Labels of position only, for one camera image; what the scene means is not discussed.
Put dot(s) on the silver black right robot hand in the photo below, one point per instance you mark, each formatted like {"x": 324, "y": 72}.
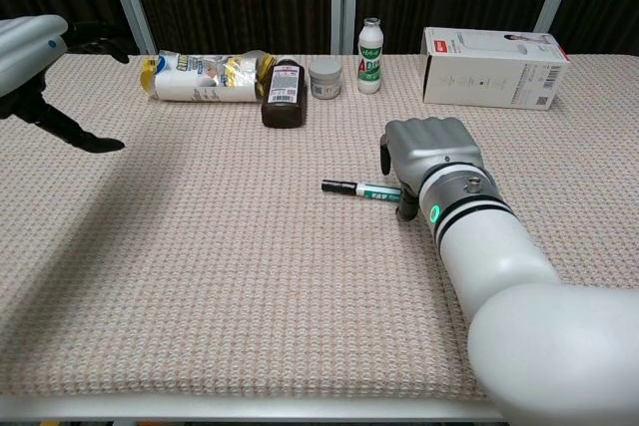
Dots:
{"x": 429, "y": 144}

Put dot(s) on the beige woven table mat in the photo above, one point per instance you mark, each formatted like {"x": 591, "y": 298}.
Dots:
{"x": 249, "y": 256}

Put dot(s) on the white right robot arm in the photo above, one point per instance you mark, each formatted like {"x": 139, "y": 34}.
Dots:
{"x": 499, "y": 256}

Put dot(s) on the brown medicine bottle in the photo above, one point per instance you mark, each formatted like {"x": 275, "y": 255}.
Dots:
{"x": 284, "y": 97}

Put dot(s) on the white cardboard product box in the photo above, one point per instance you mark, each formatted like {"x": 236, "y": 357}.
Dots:
{"x": 489, "y": 79}

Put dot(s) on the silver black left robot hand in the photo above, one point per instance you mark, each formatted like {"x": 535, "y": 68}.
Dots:
{"x": 30, "y": 42}

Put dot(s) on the white milk drink bottle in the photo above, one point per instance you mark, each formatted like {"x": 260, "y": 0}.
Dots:
{"x": 370, "y": 64}

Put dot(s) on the white table frame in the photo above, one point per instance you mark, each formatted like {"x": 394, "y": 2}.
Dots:
{"x": 199, "y": 407}

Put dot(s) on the small grey lidded jar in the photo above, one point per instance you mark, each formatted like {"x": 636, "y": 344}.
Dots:
{"x": 325, "y": 79}

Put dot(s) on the yellow snack packet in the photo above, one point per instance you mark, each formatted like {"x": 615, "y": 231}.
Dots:
{"x": 199, "y": 79}

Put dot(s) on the white green marker pen body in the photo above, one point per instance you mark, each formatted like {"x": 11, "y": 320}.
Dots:
{"x": 377, "y": 192}

